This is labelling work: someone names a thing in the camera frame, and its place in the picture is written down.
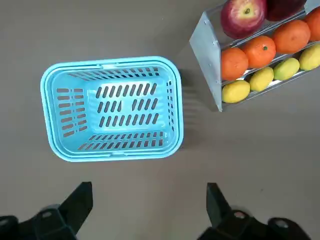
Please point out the orange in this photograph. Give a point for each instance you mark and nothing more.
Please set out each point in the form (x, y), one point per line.
(259, 51)
(315, 23)
(291, 36)
(233, 63)

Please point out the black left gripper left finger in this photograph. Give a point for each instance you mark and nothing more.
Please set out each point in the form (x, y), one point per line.
(67, 215)

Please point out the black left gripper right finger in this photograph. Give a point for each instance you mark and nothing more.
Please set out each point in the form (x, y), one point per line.
(225, 220)

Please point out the red apple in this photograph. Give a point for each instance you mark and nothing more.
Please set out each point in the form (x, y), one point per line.
(242, 17)
(285, 8)

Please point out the greenish yellow lemon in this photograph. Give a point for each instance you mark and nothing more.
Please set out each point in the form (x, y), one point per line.
(286, 68)

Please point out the clear acrylic fruit shelf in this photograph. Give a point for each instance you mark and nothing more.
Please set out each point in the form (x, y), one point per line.
(205, 57)

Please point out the light blue plastic basket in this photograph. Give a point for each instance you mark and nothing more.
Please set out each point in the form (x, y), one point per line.
(46, 100)

